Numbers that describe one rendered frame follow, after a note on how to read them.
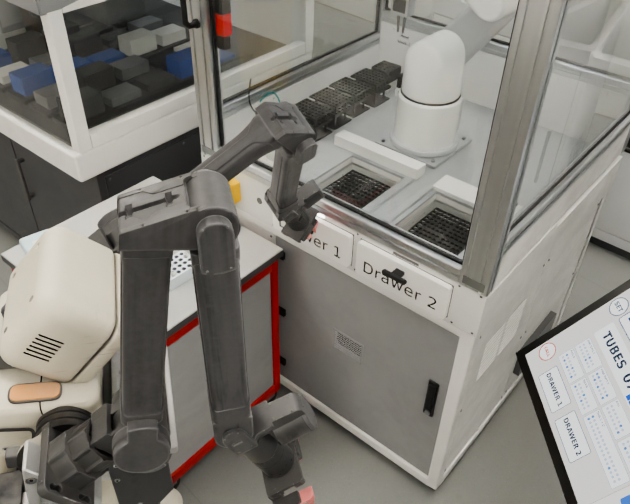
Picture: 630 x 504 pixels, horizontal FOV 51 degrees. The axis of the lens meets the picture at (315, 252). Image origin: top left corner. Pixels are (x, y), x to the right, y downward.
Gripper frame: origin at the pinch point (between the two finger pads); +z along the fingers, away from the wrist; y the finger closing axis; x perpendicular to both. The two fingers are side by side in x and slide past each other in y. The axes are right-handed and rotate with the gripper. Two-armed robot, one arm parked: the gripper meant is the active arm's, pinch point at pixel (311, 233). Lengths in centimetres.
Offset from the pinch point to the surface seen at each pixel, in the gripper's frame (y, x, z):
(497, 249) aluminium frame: 15, -52, -14
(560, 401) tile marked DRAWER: -9, -79, -22
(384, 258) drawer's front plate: 3.3, -23.3, -0.7
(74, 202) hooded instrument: -29, 106, 20
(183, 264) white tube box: -26.6, 26.5, -6.4
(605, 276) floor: 75, -56, 164
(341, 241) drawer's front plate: 2.2, -8.9, 1.1
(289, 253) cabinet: -6.0, 13.0, 18.2
